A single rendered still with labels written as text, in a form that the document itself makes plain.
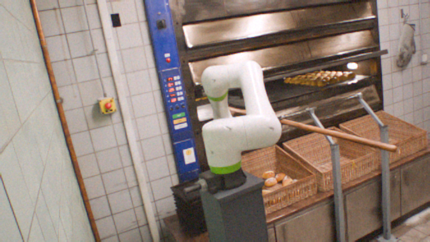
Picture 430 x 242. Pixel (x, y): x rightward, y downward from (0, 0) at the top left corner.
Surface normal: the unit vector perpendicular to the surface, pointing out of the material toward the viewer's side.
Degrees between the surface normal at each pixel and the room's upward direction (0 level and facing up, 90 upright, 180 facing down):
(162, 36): 90
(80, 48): 90
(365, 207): 87
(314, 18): 70
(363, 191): 91
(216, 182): 81
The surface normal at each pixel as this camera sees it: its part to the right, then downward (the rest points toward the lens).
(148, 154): 0.40, 0.14
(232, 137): 0.00, 0.18
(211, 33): 0.32, -0.20
